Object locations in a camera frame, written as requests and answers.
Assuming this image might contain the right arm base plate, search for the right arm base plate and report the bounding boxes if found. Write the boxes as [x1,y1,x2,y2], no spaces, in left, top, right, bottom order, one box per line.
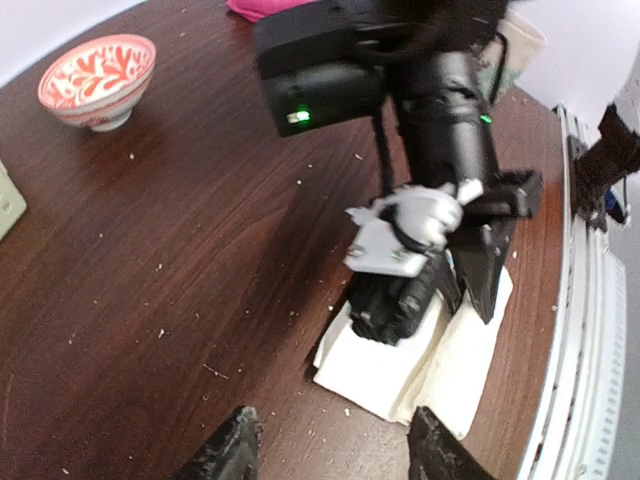
[573,104,639,232]

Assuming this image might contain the cream floral mug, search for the cream floral mug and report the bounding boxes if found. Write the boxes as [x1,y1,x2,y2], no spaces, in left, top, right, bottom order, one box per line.
[477,9,548,104]

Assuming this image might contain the white towel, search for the white towel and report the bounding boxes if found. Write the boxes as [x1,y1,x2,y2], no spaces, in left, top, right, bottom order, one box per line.
[313,271,513,440]

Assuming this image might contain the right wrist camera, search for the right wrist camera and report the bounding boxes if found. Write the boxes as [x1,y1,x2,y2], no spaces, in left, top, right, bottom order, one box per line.
[344,179,484,278]

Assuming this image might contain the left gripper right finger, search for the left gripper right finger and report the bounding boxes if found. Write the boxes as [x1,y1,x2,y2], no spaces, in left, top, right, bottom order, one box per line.
[407,406,493,480]

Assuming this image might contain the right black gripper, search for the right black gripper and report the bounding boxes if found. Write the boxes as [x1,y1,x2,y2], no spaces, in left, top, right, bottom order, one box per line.
[347,170,543,346]

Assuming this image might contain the pink towel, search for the pink towel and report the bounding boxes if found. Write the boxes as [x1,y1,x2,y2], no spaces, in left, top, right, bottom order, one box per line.
[226,0,313,23]

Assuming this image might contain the green plastic basket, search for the green plastic basket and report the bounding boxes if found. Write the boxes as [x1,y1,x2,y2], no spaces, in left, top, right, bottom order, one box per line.
[0,164,27,240]

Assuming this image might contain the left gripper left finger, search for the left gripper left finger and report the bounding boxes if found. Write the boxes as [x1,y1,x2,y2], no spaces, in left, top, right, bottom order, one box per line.
[170,406,263,480]

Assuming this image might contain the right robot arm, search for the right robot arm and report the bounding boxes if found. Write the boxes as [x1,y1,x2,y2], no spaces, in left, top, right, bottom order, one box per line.
[254,1,543,345]

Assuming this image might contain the red patterned white bowl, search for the red patterned white bowl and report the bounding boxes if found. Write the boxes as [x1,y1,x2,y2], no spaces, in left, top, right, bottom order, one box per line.
[37,34,157,133]

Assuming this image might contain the front aluminium rail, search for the front aluminium rail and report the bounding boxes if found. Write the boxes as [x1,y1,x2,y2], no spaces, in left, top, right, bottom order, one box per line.
[517,105,627,479]

